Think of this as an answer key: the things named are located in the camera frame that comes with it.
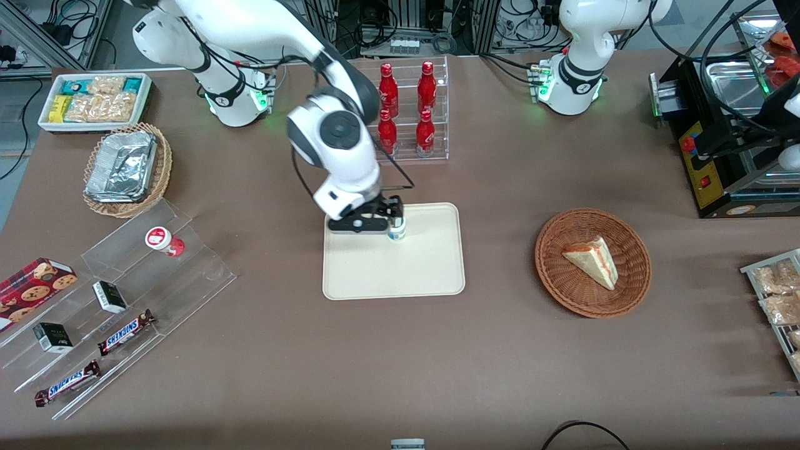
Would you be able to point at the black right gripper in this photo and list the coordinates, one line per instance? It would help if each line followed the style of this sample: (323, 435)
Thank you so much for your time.
(389, 204)

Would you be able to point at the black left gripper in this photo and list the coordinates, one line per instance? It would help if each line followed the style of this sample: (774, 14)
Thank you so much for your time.
(772, 114)

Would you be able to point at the green gum bottle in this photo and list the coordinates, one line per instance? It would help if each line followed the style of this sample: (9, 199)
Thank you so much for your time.
(397, 235)

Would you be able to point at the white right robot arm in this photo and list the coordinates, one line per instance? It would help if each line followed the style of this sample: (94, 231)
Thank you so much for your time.
(250, 25)

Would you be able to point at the beige plastic tray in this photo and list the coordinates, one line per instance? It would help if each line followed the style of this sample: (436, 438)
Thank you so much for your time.
(406, 269)

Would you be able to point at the aluminium foil tray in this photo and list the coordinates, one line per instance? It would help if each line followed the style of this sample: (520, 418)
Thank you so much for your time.
(122, 165)

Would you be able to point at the red food packet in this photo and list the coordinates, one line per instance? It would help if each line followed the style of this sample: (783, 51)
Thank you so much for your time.
(786, 70)
(784, 40)

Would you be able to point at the steel pan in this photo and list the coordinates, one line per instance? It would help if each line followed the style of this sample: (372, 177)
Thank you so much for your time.
(734, 87)

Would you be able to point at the red cola bottle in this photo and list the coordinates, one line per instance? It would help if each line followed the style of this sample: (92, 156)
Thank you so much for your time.
(388, 135)
(425, 135)
(389, 92)
(427, 89)

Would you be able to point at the black yellow food warmer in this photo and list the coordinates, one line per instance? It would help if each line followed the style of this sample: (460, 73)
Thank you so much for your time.
(706, 181)

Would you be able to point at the clear acrylic bottle rack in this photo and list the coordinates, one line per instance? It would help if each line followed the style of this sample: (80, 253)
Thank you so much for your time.
(409, 106)

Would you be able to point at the grey power strip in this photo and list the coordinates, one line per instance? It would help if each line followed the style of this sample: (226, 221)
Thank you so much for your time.
(404, 47)

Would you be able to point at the clear pastry bag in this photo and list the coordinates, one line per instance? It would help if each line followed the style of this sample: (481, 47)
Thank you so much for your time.
(794, 339)
(775, 276)
(781, 309)

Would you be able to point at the grey robot connector block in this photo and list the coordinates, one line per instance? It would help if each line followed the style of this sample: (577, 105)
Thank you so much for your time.
(265, 87)
(539, 80)

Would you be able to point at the round brown wicker basket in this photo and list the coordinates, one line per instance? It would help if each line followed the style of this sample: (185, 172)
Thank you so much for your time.
(562, 281)

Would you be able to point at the wrapped sandwich wedge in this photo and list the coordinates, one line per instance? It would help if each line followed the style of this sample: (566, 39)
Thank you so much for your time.
(594, 261)

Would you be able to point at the clear acrylic tiered shelf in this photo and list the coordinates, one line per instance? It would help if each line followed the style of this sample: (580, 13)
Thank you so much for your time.
(181, 281)

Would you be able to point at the grey device edge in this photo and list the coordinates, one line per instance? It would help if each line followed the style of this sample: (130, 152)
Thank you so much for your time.
(407, 445)

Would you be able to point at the wicker basket with foil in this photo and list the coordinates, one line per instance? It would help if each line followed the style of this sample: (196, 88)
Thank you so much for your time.
(164, 169)

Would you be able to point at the red-capped yogurt bottle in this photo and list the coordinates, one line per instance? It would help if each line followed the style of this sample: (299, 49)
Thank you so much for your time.
(160, 239)

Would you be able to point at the small teal snack packet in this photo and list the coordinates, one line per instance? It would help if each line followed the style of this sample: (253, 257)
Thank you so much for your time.
(133, 85)

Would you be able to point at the snickers bar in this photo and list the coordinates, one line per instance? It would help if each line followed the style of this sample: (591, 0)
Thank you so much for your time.
(125, 332)
(67, 383)

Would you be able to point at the small black box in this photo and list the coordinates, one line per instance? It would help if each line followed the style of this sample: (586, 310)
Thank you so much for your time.
(110, 297)
(53, 337)

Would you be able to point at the large cracker bag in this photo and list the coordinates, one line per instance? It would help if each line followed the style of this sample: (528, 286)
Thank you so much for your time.
(103, 107)

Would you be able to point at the small cracker bag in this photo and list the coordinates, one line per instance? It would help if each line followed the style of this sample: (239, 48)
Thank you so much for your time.
(106, 85)

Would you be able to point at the teal snack box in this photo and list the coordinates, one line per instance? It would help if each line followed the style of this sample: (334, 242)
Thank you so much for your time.
(74, 86)

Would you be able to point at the yellow snack packet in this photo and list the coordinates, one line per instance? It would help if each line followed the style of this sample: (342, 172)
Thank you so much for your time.
(59, 108)

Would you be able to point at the white snack bin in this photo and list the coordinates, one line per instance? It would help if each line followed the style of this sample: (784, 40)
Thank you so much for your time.
(44, 122)

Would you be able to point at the red plaid cookie box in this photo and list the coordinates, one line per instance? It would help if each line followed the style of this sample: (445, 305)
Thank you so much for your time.
(34, 287)

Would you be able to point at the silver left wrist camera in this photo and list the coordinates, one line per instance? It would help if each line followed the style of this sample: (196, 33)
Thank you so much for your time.
(791, 156)

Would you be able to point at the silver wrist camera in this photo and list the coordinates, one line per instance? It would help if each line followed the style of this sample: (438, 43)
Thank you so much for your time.
(334, 200)
(791, 156)

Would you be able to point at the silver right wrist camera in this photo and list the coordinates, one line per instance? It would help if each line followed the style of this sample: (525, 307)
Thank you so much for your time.
(334, 200)

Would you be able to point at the aluminium frame rack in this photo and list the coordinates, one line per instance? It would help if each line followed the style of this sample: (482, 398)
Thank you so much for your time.
(94, 31)

